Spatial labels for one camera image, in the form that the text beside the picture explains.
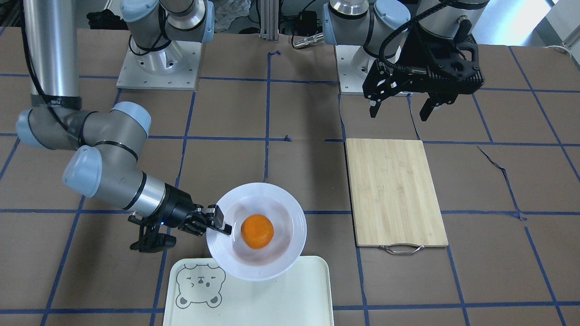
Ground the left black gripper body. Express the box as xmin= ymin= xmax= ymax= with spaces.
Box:
xmin=362 ymin=27 xmax=484 ymax=105

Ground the bamboo cutting board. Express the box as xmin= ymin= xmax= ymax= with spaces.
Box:
xmin=345 ymin=138 xmax=448 ymax=254

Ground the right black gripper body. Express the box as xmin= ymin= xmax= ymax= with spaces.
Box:
xmin=128 ymin=184 xmax=211 ymax=253

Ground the white round plate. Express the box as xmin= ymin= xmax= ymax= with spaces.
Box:
xmin=207 ymin=183 xmax=307 ymax=281

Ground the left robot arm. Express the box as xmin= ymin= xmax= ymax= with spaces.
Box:
xmin=323 ymin=0 xmax=488 ymax=121

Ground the cream bear tray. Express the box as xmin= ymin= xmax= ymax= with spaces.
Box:
xmin=163 ymin=256 xmax=335 ymax=326

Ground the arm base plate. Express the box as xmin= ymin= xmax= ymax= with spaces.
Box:
xmin=116 ymin=40 xmax=202 ymax=91
xmin=335 ymin=45 xmax=374 ymax=95

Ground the orange fruit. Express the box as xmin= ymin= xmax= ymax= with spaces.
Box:
xmin=241 ymin=214 xmax=275 ymax=249

